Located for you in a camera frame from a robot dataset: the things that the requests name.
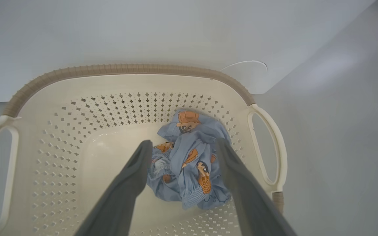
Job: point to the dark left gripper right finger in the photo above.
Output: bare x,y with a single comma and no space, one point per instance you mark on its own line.
251,203

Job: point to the blue cartoon print garment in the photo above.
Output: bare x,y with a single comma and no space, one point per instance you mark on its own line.
189,147

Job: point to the cream laundry basket brown rim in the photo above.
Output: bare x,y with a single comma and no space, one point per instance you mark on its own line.
110,108

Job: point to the round white filter cover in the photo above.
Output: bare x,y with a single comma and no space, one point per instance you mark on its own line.
249,73

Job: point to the white front-load washing machine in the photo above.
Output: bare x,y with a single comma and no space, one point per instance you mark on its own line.
143,32

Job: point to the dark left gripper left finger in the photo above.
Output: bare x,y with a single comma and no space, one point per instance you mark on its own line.
123,190

